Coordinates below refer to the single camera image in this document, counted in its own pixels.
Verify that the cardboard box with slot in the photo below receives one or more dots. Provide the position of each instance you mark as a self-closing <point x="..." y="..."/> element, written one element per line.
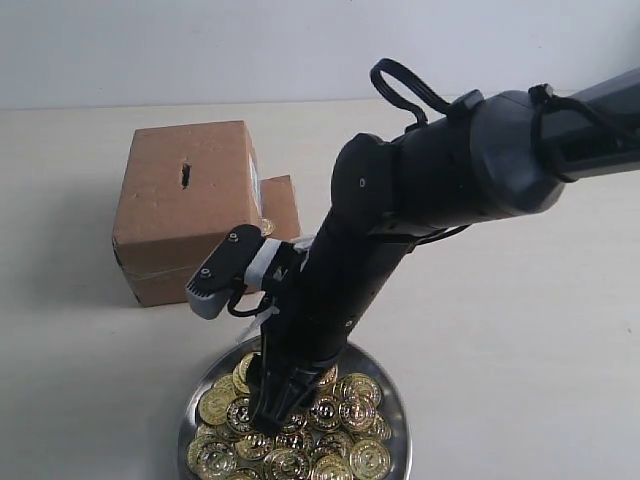
<point x="184" y="188"/>

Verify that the gold coin bottom centre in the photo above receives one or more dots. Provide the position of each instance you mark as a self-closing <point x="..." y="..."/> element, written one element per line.
<point x="288" y="464"/>

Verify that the gold coin lower right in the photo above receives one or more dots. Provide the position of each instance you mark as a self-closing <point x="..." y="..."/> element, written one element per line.
<point x="369" y="460"/>

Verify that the gold coin right stack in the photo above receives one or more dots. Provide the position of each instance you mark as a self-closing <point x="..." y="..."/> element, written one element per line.
<point x="357" y="413"/>

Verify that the gold coin left edge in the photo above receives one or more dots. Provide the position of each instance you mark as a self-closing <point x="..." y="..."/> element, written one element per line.
<point x="213" y="405"/>

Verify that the gold coin lower left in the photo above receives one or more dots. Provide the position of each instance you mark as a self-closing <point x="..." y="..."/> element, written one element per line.
<point x="215" y="460"/>

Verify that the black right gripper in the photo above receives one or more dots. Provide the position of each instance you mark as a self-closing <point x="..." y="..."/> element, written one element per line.
<point x="320" y="293"/>

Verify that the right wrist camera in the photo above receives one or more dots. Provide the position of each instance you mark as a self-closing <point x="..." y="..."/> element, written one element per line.
<point x="219" y="282"/>

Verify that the gold coin left centre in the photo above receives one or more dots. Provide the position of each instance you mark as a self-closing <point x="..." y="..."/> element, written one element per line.
<point x="238" y="417"/>

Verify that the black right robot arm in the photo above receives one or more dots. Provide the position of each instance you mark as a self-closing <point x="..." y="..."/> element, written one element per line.
<point x="475" y="159"/>

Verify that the gold coin middle right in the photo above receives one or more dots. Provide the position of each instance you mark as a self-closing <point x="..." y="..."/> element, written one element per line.
<point x="323" y="414"/>

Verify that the gold coin beside box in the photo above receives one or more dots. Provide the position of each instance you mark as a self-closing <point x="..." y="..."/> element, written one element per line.
<point x="267" y="227"/>

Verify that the round steel plate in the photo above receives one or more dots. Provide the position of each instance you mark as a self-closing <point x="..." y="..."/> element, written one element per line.
<point x="356" y="373"/>

